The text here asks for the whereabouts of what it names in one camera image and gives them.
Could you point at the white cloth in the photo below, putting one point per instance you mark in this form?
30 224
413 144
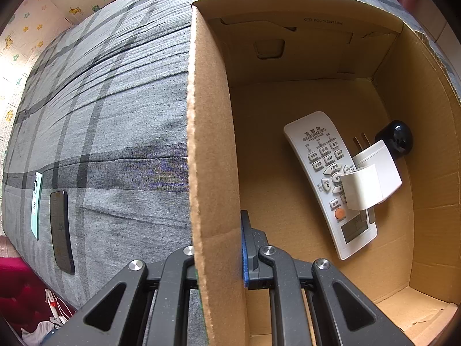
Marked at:
39 331

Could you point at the teal smartphone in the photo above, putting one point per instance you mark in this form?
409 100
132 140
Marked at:
36 205

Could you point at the black round gadget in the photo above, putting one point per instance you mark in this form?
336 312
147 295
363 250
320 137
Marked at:
398 137

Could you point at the large white charger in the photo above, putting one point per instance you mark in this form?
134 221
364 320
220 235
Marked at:
385 165

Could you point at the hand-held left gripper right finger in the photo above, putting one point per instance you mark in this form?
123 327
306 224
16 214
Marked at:
246 256

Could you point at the white remote control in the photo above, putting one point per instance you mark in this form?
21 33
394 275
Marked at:
309 144

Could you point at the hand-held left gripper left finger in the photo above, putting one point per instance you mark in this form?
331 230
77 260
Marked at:
180 266

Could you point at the black smartphone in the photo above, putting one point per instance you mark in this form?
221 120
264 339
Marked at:
61 230

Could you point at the brown cardboard box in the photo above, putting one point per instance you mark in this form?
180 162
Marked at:
306 97

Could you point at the grey plaid bedsheet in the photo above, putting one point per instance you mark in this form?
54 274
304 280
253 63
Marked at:
108 115

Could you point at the small white charger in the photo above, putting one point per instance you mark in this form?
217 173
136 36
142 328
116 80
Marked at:
360 187

